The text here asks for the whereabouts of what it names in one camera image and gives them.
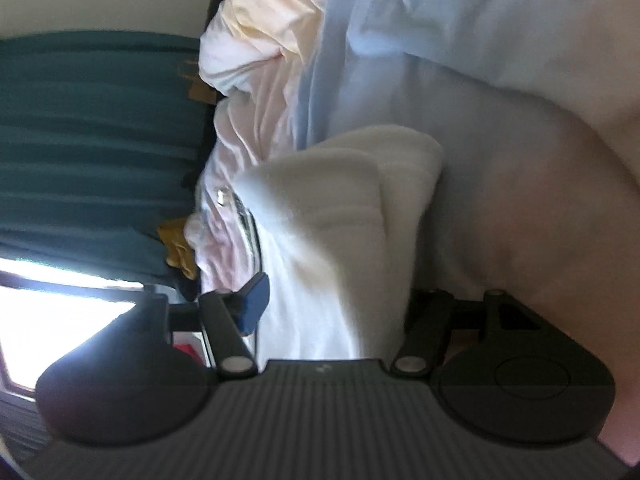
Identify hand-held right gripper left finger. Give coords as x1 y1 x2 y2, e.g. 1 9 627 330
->
127 272 271 377

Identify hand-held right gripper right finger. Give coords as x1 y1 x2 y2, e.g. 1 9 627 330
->
391 289 541 377

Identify white pants with striped tape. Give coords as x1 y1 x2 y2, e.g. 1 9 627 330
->
232 127 445 361

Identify dark navy garment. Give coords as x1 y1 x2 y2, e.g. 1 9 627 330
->
175 260 206 302

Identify yellow garment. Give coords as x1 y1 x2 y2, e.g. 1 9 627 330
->
157 217 201 281

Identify red bag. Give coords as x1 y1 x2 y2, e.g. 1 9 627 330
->
172 332 208 366

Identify brown paper bag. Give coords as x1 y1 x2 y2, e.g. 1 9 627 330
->
177 52 221 106

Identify teal curtain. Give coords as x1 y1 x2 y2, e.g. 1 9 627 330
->
0 30 216 286
0 390 56 461

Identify window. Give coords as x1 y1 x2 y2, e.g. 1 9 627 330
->
0 257 151 391

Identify pastel bed blanket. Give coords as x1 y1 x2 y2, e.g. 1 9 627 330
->
192 0 640 461

